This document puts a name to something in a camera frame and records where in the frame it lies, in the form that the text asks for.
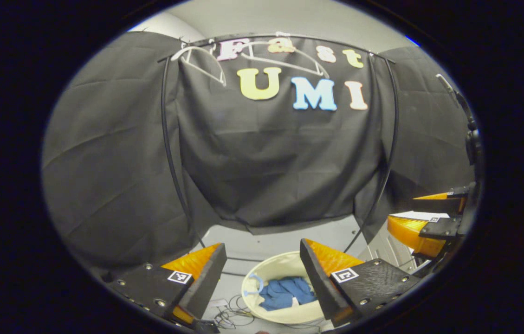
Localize black backdrop cloth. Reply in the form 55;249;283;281
41;30;476;279

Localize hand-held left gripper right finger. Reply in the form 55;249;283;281
299;238;421;328

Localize cream laundry hamper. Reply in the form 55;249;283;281
241;251;328;325

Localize blue corduroy jacket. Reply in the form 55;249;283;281
259;276;317;311

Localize white slatted object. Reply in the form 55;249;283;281
359;223;422;274

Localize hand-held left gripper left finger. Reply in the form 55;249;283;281
102;243;228;328

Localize tangled thin floor cables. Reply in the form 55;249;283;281
213;295;255;331

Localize white plastic clothes hanger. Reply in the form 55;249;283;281
241;32;330;78
170;44;227;88

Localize black metal clothes rack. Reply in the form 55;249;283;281
159;32;399;253

